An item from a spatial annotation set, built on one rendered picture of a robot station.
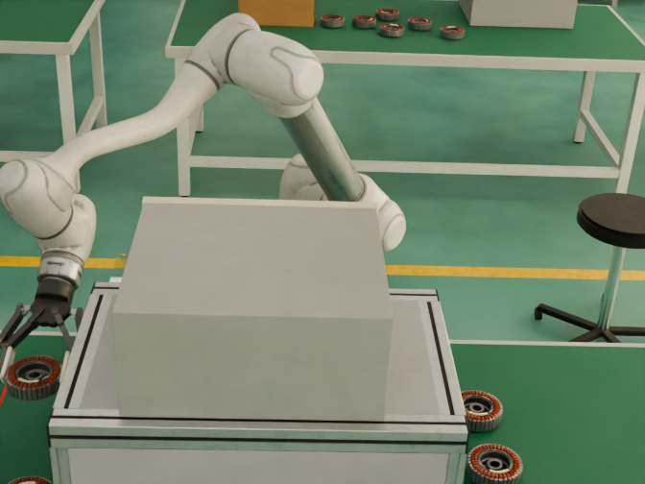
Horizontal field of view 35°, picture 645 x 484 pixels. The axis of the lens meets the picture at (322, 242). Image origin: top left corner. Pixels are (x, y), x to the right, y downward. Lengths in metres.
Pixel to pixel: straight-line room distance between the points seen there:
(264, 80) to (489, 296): 2.18
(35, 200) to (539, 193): 3.41
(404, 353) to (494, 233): 2.86
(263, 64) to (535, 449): 1.01
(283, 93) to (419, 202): 2.73
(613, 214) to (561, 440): 1.56
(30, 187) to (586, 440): 1.28
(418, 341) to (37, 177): 0.81
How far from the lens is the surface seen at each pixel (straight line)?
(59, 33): 4.74
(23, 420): 2.31
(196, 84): 2.30
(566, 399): 2.41
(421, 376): 1.79
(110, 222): 4.65
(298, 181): 2.74
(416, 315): 1.95
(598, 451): 2.29
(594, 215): 3.69
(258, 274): 1.66
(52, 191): 2.09
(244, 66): 2.25
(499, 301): 4.17
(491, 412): 2.27
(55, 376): 2.08
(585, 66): 4.70
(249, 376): 1.62
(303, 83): 2.20
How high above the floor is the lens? 2.17
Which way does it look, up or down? 29 degrees down
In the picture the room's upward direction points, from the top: 3 degrees clockwise
